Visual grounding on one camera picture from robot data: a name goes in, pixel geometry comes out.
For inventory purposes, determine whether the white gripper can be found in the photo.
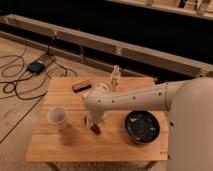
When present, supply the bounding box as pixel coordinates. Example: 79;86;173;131
84;111;106;131

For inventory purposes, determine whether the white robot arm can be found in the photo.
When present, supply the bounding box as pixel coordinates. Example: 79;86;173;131
83;77;213;171

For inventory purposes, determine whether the dark ceramic bowl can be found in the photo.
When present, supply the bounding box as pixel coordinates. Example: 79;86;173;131
125;111;160;144

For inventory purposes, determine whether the wooden table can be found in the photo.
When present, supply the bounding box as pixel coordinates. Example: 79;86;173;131
26;77;168;163

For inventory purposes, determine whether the white paper cup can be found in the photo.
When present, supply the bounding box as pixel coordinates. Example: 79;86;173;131
47;107;68;131

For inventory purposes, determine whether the brown black eraser block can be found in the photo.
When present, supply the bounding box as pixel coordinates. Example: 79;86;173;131
72;81;92;93

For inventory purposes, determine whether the clear plastic bottle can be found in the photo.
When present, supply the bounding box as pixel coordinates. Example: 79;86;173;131
110;65;121;91

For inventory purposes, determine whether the long wooden beam frame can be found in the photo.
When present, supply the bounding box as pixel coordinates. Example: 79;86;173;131
0;14;213;77

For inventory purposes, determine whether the black floor cable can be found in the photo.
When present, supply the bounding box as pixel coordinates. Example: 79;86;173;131
0;39;78;144

